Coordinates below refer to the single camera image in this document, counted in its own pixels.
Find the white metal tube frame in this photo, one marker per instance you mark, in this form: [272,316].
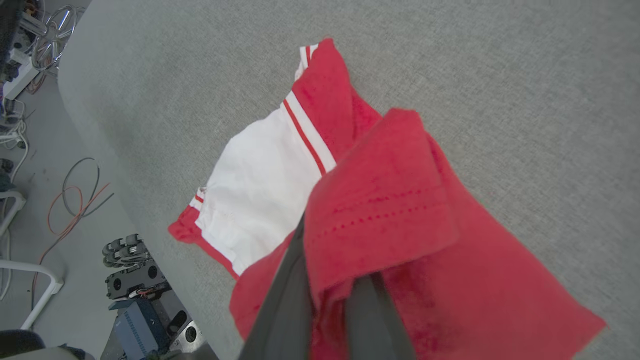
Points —
[50,282]

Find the blue grey electronics box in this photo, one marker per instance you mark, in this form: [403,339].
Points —
[135,330]

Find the white power strip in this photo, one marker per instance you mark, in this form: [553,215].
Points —
[20,82]

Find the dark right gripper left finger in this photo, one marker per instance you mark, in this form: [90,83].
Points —
[285,320]

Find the grey fabric sofa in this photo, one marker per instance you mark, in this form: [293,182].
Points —
[450,60]

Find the dark padded seat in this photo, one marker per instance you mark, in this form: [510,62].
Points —
[20,342]

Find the robot mobile base with wheels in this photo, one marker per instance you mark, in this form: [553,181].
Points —
[135,280]

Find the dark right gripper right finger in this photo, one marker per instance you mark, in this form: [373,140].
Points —
[372,325]

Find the red white Bulls jersey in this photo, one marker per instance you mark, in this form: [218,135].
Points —
[390,200]

